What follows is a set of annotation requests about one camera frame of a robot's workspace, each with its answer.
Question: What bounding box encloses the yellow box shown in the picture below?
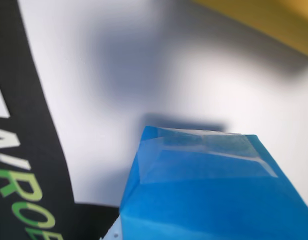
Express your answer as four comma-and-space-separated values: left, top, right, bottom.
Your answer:
190, 0, 308, 60

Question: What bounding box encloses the plain white paper sheet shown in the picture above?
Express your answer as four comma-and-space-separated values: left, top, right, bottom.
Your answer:
17, 0, 308, 208

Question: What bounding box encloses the blue box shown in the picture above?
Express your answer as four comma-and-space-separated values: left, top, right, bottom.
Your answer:
118, 125, 308, 240

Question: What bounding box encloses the black mat with WRO print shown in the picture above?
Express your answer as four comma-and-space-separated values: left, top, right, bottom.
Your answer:
0, 0, 120, 240

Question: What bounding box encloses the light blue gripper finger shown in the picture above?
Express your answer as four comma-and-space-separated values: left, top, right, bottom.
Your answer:
101, 216, 123, 240

